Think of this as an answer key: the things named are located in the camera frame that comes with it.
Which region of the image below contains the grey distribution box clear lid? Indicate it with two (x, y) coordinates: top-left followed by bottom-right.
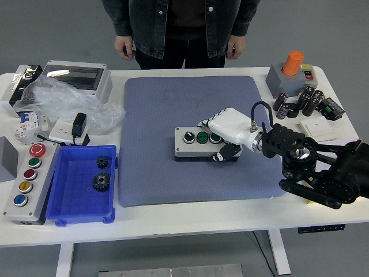
(42, 59), (113, 104)

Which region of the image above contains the thin black cable under table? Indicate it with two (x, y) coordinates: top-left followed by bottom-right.
(252, 230), (279, 277)

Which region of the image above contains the grey-blue padded mat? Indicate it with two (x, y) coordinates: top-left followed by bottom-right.
(117, 75), (288, 208)

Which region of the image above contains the white box with black panel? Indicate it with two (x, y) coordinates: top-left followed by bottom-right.
(0, 63), (44, 118)

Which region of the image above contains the grey five-button control box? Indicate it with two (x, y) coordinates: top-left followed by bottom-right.
(2, 141), (60, 226)

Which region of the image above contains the person's right hand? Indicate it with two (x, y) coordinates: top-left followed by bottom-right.
(114, 34), (138, 61)

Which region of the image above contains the white table leg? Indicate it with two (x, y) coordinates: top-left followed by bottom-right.
(55, 243), (75, 277)
(266, 230), (292, 275)

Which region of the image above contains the white blue circuit breaker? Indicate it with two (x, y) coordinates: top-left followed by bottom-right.
(13, 110), (52, 145)

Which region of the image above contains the grey four-button control box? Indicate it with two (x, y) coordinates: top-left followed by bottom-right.
(174, 126), (242, 163)

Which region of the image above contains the large black gear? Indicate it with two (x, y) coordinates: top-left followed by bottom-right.
(91, 172), (112, 193)

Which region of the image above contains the black table control panel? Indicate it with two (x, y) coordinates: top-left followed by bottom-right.
(298, 224), (346, 234)

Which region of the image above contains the clear plastic bag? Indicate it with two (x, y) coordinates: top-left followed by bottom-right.
(13, 75), (126, 135)

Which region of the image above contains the white wall socket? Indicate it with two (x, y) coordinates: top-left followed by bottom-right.
(48, 118), (90, 147)

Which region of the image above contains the grey square base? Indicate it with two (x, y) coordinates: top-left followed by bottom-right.
(265, 62), (308, 98)

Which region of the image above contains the white wall switch plate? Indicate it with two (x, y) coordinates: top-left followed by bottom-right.
(299, 118), (338, 143)

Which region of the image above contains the blue plastic bin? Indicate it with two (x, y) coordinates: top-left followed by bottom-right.
(45, 144), (119, 227)

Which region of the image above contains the black adapter cord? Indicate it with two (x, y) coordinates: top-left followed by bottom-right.
(36, 133), (91, 147)

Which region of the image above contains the grey metal block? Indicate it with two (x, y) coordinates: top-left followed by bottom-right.
(0, 136), (20, 183)

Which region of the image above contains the black module with green terminal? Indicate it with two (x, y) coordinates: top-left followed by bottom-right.
(317, 97), (346, 121)

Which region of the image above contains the orange cylinder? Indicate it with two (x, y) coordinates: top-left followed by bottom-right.
(281, 50), (304, 77)

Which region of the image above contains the black power adapter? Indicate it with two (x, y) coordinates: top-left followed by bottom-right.
(71, 112), (88, 138)

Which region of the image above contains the switch with green red buttons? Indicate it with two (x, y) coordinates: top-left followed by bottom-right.
(299, 63), (318, 89)

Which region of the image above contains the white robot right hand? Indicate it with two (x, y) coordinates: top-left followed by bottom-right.
(197, 107), (259, 163)

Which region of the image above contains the grey metal floor plate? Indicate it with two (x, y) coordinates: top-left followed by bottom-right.
(97, 263), (243, 277)

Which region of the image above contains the person's left hand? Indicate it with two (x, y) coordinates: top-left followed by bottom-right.
(225, 37), (248, 61)

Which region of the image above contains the person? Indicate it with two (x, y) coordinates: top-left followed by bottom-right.
(100, 0), (262, 70)

